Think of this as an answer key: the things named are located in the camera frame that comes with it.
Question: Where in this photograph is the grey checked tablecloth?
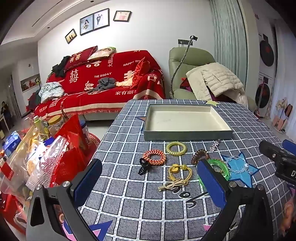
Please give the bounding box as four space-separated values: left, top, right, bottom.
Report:
76 99 296 241

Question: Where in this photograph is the beige hair clip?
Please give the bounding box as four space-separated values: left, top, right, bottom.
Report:
158 177 189 192

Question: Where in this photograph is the clear crystal bead bracelet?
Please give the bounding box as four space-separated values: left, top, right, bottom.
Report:
223 154 253 175

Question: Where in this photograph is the blue box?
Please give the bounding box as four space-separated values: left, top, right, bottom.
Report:
2 131 26 158

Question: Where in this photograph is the black crumpled garment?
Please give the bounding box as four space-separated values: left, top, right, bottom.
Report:
51 56 71 77

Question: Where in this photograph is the green translucent bangle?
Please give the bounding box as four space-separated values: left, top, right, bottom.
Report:
198 158 232 184

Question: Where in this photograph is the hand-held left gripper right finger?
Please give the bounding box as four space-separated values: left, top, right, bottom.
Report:
196 159 275 241

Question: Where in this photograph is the jar with yellow lid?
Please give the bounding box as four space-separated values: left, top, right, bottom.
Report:
47 115 64 135

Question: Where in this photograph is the black framed portrait photo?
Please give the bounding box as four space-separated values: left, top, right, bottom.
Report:
80 13 94 36
93 8 110 29

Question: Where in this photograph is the yellow spiral hair tie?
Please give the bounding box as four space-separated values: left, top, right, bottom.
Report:
166 141 187 156

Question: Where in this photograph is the yellow beaded hair tie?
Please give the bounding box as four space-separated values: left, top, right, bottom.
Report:
168 163 193 184

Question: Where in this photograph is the brown spiral hair tie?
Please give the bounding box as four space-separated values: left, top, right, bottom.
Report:
191 149 210 166

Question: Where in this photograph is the gooseneck phone holder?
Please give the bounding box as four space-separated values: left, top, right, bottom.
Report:
170 35 199 99

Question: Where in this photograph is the dark green garment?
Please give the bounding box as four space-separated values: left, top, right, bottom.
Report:
27 89 42 110

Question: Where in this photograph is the pale patterned cloth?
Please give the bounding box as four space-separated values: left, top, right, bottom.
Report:
38 82 64 104

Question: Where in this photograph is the small black picture frame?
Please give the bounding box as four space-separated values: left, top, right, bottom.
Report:
65 29 77 44

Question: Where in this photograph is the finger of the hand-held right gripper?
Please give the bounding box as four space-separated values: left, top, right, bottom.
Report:
259 140 289 163
282 139 296 152

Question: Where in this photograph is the black hair claw clip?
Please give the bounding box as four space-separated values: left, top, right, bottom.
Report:
138 158 150 176

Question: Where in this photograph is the red satin pillow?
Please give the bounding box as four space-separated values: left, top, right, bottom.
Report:
130 57 151 89

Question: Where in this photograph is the red pillow with white characters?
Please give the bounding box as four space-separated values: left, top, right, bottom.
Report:
63 46 99 71

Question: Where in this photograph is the pale green curtain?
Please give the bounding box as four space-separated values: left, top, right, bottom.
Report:
209 0 247 77

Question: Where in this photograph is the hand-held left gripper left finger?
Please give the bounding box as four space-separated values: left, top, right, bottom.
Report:
25 159 103 241

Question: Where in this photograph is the green leather armchair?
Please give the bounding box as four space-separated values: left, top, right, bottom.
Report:
169 47 217 100

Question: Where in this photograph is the grey crumpled garment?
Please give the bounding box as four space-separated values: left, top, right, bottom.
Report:
86 77 116 94

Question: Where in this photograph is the patterned clear plastic bag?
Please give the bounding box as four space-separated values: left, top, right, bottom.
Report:
25 136 70 189

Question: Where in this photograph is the grey shallow cardboard box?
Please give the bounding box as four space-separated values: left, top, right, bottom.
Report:
143 104 234 141

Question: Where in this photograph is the purple and red garment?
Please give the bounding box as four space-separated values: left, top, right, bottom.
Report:
180 77 197 92

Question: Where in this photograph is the photo print cushion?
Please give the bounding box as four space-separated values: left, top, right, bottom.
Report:
87 47 116 61

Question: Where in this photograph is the black framed pink picture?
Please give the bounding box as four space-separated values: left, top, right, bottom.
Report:
113 10 132 23

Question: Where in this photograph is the white down jacket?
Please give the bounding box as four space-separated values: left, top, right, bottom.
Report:
186 62 249 107

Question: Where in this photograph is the silver star hair clip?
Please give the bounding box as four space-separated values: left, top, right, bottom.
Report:
209 139 221 151

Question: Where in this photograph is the red round rug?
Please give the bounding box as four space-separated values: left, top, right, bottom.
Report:
86 132 101 154

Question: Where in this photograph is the jar with blue lid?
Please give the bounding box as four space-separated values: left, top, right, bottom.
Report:
80 120 90 144

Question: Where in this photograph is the orange spiral hair tie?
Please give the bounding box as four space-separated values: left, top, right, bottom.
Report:
142 150 166 166

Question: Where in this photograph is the cartoon figure cutout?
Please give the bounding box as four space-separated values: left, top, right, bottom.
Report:
272 97 293 131

